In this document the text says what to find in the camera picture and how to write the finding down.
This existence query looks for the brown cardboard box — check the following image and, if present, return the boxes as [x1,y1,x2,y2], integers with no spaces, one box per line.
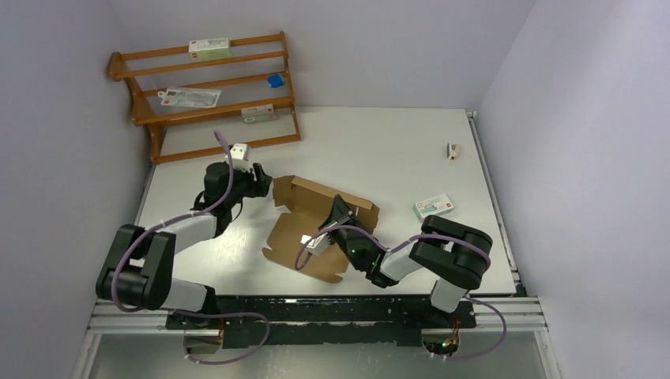
[262,175,380,284]

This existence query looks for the orange wooden shelf rack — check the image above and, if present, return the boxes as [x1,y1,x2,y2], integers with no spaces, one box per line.
[108,32,301,164]

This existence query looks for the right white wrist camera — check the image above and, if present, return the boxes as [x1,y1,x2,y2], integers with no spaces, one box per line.
[299,233,330,256]

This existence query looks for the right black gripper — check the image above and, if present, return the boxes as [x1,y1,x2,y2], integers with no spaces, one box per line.
[318,194,357,254]

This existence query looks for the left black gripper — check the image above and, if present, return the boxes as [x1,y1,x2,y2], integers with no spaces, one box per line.
[224,163,272,208]

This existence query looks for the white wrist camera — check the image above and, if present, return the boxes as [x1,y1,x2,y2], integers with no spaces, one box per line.
[230,143,252,172]
[299,233,330,256]

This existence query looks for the white green box top shelf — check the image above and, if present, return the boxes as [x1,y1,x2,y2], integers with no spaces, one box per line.
[188,38,232,62]

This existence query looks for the white teal box on table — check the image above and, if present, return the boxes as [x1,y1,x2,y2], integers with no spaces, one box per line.
[412,193,454,222]

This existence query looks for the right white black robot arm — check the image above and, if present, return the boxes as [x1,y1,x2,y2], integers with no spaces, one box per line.
[301,195,493,327]

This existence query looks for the small white box on shelf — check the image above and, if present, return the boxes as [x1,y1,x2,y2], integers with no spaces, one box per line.
[241,104,277,125]

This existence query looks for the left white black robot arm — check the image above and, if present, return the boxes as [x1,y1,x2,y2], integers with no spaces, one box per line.
[95,162,273,328]

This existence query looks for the small pink white stapler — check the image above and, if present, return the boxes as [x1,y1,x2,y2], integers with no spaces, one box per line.
[446,143,461,161]

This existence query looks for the clear plastic blister package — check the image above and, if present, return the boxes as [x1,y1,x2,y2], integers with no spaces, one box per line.
[157,87,221,109]

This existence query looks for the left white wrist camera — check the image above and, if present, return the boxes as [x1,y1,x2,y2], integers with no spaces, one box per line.
[230,143,252,172]

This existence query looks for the blue small block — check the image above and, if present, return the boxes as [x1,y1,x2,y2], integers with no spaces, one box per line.
[266,73,285,88]

